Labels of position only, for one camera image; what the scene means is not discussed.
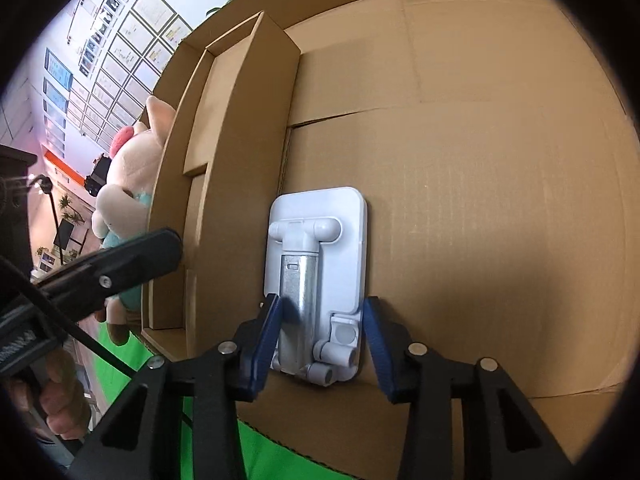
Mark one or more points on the row of portrait photos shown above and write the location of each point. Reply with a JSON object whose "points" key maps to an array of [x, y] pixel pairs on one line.
{"points": [[97, 40]]}

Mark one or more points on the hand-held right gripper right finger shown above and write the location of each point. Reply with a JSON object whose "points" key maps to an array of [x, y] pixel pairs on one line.
{"points": [[377, 350]]}

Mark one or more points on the plush pig toy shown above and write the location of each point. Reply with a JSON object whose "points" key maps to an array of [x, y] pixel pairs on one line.
{"points": [[120, 200]]}

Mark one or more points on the person's left hand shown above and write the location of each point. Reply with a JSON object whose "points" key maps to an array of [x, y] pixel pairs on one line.
{"points": [[62, 395]]}

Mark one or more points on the large cardboard box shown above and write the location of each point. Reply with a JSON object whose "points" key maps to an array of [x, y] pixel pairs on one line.
{"points": [[475, 160]]}

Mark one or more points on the row of blue wall posters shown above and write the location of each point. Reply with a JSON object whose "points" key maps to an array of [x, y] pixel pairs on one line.
{"points": [[57, 75]]}

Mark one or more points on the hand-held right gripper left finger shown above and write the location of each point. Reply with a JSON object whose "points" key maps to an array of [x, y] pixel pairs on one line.
{"points": [[262, 350]]}

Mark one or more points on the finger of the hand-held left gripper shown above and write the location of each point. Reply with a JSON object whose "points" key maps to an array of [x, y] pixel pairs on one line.
{"points": [[130, 260]]}

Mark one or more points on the wall of framed certificates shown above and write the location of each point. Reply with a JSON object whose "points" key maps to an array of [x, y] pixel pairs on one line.
{"points": [[125, 60]]}

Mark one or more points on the white phone stand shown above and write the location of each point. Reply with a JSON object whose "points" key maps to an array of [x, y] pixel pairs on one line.
{"points": [[340, 240]]}

